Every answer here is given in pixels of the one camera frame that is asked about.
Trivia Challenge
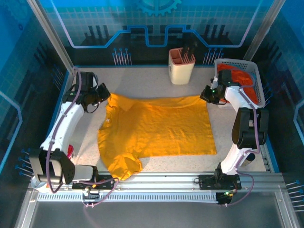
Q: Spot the yellow t-shirt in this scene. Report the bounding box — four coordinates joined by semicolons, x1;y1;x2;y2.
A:
97;93;217;181

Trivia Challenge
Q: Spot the cream knife block pink rim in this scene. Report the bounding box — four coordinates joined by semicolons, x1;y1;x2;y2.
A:
168;47;197;88

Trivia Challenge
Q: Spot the aluminium mounting rail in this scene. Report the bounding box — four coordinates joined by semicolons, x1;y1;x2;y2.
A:
28;171;285;190

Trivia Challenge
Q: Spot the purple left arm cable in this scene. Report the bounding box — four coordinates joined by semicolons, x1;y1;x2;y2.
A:
46;67;119;209

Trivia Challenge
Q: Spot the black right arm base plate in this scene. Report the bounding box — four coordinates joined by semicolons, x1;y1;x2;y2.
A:
198;174;242;190

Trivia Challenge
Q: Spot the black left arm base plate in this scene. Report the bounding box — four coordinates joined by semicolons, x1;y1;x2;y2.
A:
72;173;116;190

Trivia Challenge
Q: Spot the white slotted cable duct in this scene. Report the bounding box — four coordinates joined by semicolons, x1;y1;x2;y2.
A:
37;191;219;203

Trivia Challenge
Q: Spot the black knife handle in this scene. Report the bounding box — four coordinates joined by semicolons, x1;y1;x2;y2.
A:
181;44;190;61
190;40;199;57

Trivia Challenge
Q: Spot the brown bottle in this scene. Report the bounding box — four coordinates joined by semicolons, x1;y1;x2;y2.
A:
244;153;256;167

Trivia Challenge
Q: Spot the orange t-shirt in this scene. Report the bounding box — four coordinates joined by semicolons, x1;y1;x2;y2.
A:
217;63;259;105

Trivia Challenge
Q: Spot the aluminium frame post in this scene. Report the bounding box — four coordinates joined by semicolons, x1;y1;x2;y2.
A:
242;0;287;61
26;0;76;73

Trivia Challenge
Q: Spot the white plastic basket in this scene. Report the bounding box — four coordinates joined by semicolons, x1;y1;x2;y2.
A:
214;58;266;110

